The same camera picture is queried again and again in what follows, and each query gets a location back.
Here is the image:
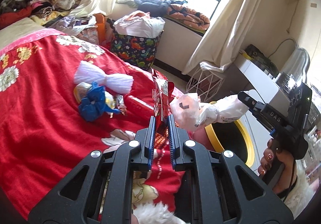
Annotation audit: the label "red snack wrapper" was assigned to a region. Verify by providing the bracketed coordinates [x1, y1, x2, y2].
[151, 68, 175, 136]

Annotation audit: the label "white dresser cabinet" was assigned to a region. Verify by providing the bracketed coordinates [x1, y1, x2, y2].
[231, 54, 290, 171]

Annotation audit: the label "orange patterned blanket on sill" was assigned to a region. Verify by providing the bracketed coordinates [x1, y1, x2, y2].
[167, 4, 210, 32]

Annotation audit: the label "blue plastic bag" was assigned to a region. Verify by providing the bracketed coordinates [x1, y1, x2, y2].
[78, 82, 120, 122]

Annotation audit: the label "red tube snack package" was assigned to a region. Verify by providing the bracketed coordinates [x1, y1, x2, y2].
[125, 95, 153, 117]

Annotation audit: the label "white clothes in basket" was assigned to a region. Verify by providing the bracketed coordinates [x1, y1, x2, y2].
[113, 10, 165, 39]

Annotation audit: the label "yellow white snack packet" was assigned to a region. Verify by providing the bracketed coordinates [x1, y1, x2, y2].
[73, 82, 91, 103]

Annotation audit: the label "yellow rimmed black trash bin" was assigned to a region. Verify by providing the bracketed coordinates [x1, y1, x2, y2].
[205, 119, 255, 167]

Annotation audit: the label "dark blue jacket on sill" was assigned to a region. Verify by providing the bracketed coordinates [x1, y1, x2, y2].
[133, 0, 188, 17]

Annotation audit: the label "white wire side stool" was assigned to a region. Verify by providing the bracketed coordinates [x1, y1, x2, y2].
[186, 61, 226, 102]

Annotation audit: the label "white plastic bag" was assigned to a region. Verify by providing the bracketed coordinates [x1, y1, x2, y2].
[170, 93, 249, 132]

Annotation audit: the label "dinosaur print laundry basket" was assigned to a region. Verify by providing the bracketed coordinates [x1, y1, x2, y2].
[111, 32, 163, 71]

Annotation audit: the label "right hand painted nails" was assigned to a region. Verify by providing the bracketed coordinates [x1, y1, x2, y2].
[258, 139, 297, 194]

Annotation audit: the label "black bag on dresser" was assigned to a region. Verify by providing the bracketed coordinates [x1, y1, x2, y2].
[244, 44, 279, 78]

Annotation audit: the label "orange bag beside bed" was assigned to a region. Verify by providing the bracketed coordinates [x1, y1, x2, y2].
[94, 13, 106, 45]

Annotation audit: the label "white fluffy sleeve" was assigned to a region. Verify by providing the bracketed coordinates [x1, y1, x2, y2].
[133, 202, 186, 224]

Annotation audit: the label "red floral bed quilt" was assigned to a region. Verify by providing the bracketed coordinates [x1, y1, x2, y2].
[1, 28, 155, 219]

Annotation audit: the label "cream curtain right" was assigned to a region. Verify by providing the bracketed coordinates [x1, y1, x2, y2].
[182, 0, 261, 74]

